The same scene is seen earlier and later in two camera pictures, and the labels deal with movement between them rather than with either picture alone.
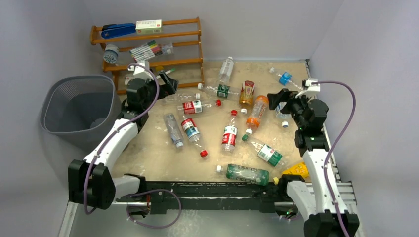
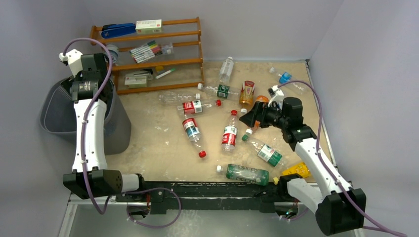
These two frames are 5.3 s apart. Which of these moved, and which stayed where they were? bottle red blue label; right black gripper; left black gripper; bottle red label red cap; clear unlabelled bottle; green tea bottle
Moved: right black gripper; left black gripper
Stayed: bottle red blue label; green tea bottle; clear unlabelled bottle; bottle red label red cap
